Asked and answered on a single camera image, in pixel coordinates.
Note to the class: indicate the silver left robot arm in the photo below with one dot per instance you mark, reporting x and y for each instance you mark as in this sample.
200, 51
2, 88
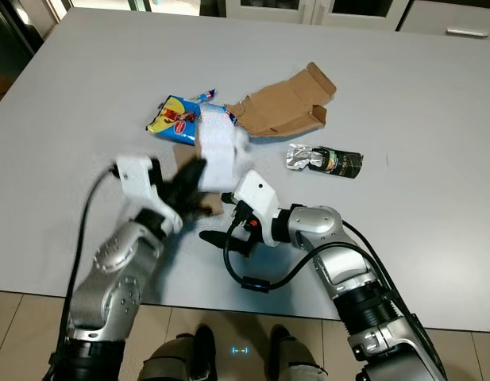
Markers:
109, 278

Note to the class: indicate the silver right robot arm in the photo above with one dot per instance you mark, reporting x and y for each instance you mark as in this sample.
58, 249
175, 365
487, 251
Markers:
356, 266

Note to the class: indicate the blue snack packet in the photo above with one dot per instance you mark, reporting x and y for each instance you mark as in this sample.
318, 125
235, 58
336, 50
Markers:
175, 119

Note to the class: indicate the flattened brown cardboard box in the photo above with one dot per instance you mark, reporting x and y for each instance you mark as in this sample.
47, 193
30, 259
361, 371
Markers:
284, 103

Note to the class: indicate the robot left leg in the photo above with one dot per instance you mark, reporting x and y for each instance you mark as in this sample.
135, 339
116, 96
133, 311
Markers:
173, 359

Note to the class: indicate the robot leg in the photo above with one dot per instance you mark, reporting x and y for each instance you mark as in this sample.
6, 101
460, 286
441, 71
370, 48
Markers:
173, 359
296, 361

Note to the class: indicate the robot right leg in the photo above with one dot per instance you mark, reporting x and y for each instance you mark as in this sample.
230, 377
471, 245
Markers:
296, 361

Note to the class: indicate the glass door cabinet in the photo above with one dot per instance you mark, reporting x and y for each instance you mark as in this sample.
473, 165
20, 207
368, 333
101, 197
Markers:
276, 9

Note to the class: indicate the white cabinet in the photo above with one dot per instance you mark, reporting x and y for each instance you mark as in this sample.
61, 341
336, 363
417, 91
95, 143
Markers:
455, 14

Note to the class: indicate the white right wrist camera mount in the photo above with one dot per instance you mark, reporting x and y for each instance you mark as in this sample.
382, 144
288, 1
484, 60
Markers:
256, 192

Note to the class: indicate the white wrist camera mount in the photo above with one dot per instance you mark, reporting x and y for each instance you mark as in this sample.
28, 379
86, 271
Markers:
256, 192
137, 181

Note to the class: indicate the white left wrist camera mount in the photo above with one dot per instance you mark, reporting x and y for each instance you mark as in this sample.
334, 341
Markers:
137, 181

